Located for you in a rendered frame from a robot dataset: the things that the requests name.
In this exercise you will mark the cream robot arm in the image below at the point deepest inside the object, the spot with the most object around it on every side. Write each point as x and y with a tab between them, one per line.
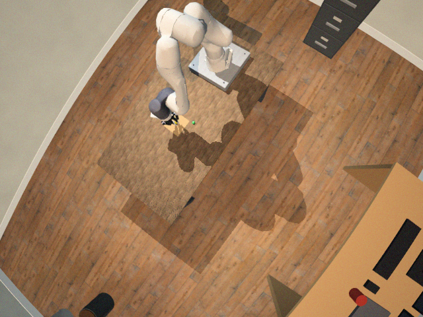
174	26

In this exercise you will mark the tan square mat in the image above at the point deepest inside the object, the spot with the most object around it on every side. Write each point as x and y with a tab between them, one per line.
177	130

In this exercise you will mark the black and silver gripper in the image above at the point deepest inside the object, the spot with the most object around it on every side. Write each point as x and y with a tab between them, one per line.
172	118

